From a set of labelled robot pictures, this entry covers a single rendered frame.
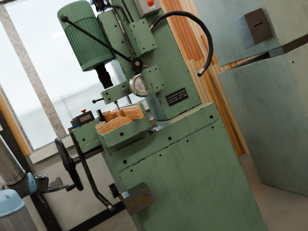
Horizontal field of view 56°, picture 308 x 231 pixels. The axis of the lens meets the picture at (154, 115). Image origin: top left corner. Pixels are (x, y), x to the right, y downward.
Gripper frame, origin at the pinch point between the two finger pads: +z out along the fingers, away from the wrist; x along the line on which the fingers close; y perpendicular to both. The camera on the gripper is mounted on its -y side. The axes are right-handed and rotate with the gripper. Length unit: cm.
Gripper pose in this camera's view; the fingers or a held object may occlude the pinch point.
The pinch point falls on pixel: (66, 186)
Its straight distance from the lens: 158.8
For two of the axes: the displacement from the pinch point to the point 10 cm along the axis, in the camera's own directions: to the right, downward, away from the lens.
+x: -3.0, 0.1, 9.5
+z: 9.5, -0.9, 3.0
